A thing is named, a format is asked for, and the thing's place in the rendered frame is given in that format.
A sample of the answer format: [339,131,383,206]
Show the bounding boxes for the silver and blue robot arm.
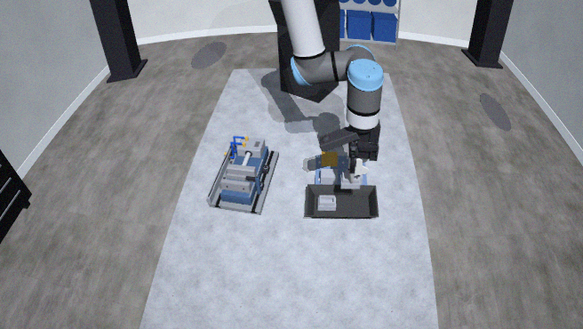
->
[281,0,384,152]

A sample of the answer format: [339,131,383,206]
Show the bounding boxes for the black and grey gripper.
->
[348,123,380,183]

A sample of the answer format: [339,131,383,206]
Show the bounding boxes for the yellow block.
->
[322,152,338,166]

